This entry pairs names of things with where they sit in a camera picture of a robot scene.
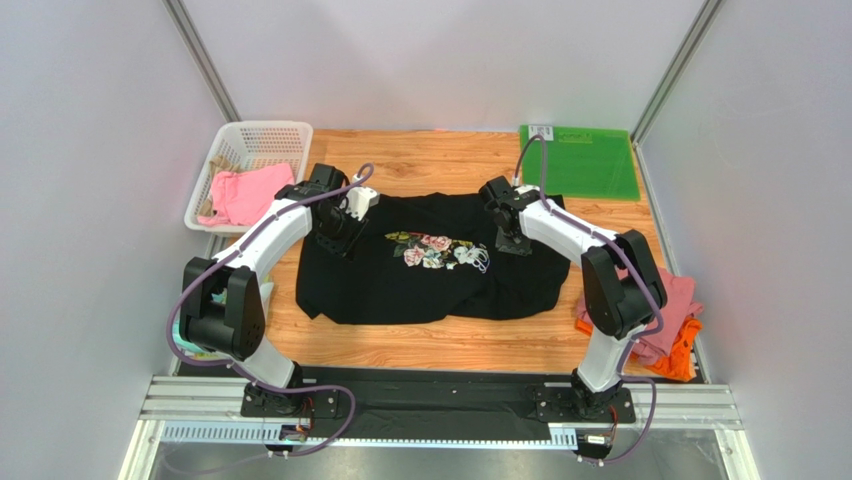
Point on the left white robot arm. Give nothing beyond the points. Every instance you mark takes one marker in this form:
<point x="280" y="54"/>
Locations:
<point x="221" y="308"/>

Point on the white label sticker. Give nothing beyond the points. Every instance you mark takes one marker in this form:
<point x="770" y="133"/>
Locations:
<point x="546" y="132"/>

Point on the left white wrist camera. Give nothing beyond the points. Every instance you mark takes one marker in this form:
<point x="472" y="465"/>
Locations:
<point x="359" y="200"/>

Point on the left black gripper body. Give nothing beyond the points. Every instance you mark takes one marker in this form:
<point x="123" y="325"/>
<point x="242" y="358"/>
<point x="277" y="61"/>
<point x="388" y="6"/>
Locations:
<point x="342" y="231"/>

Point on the green snack bowl package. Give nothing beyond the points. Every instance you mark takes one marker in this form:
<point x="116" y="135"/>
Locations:
<point x="266" y="289"/>

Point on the black floral t shirt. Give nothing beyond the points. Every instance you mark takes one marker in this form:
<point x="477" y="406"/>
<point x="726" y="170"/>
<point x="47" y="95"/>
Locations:
<point x="421" y="259"/>

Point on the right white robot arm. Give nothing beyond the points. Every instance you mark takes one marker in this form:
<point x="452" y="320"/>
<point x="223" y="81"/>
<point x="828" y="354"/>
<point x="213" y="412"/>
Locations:
<point x="623" y="291"/>

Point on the light pink shirt in basket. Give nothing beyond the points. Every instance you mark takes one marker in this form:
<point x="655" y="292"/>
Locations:
<point x="242" y="199"/>

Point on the green cutting mat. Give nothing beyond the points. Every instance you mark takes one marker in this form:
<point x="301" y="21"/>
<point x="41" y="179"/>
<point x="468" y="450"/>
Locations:
<point x="581" y="163"/>

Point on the folded orange t shirt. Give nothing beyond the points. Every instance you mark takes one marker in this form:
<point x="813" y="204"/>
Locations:
<point x="678" y="364"/>

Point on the white plastic basket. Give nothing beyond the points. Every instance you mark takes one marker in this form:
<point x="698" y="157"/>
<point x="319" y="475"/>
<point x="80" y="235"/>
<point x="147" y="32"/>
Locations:
<point x="253" y="145"/>

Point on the beige cloth in basket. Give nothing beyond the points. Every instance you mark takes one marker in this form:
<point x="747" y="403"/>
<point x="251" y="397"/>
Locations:
<point x="217" y="165"/>

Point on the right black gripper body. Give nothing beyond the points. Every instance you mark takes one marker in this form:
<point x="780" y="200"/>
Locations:
<point x="512" y="242"/>

